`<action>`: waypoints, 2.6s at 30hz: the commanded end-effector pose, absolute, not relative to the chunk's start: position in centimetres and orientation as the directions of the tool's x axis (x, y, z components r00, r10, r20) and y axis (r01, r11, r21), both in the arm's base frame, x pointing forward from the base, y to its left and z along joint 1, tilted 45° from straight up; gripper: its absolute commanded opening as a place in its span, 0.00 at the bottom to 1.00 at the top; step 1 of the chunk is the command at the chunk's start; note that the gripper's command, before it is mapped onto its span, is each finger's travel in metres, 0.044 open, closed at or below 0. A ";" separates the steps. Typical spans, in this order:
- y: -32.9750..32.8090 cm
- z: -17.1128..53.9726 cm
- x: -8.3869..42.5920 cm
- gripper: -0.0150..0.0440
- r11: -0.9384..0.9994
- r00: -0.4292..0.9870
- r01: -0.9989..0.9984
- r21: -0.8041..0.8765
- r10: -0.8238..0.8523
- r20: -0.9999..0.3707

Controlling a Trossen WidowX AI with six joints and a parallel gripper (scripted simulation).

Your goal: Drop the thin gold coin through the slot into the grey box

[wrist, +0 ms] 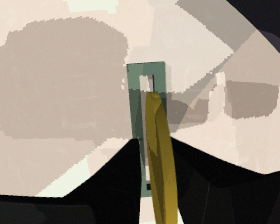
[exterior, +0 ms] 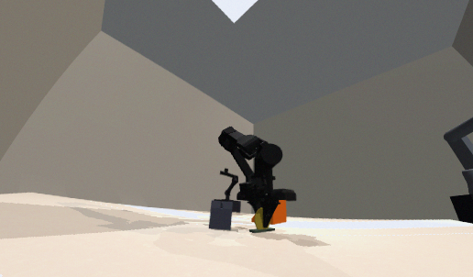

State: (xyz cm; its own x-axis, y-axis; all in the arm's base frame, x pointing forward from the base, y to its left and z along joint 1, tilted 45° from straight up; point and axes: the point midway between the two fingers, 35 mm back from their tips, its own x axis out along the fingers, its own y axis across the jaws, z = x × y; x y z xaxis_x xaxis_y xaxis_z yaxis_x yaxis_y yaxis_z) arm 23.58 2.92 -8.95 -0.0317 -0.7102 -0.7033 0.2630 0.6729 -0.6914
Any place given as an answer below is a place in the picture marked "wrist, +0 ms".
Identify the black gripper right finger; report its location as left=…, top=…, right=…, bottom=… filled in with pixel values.
left=171, top=137, right=280, bottom=224

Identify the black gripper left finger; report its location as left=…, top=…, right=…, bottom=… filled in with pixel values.
left=0, top=139, right=141, bottom=224

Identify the gold coin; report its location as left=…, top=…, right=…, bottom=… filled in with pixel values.
left=145, top=91, right=179, bottom=224

